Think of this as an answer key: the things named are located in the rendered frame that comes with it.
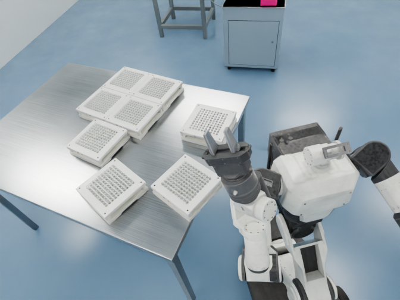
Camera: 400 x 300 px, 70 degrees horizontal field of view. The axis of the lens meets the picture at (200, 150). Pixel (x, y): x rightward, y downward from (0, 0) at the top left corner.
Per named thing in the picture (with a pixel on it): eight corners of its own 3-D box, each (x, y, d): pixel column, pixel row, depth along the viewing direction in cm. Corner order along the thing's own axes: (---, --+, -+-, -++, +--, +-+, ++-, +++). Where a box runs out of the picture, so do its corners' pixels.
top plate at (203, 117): (236, 113, 164) (236, 111, 162) (221, 144, 150) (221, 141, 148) (197, 105, 172) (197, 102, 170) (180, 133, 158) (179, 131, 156)
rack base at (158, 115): (108, 128, 174) (107, 125, 172) (133, 103, 187) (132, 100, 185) (140, 140, 165) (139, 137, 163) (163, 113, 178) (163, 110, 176)
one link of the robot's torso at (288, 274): (264, 255, 176) (293, 286, 128) (295, 247, 177) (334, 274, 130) (270, 281, 175) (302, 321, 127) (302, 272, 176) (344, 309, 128)
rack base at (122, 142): (71, 154, 163) (69, 151, 161) (99, 125, 176) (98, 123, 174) (102, 168, 154) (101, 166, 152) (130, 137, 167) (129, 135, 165)
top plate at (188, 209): (150, 188, 136) (149, 186, 135) (185, 156, 147) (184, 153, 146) (188, 217, 125) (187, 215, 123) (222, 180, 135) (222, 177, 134)
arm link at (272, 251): (242, 277, 99) (240, 211, 105) (281, 278, 96) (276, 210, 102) (238, 283, 88) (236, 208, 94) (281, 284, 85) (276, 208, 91)
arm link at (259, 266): (237, 241, 81) (244, 293, 88) (274, 242, 79) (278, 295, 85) (240, 220, 91) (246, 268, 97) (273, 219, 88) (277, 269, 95)
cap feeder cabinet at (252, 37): (224, 71, 349) (221, 7, 291) (231, 46, 383) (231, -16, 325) (277, 74, 334) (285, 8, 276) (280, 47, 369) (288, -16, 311)
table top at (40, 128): (-50, 169, 170) (-55, 166, 167) (70, 65, 232) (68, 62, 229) (173, 263, 121) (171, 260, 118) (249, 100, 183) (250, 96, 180)
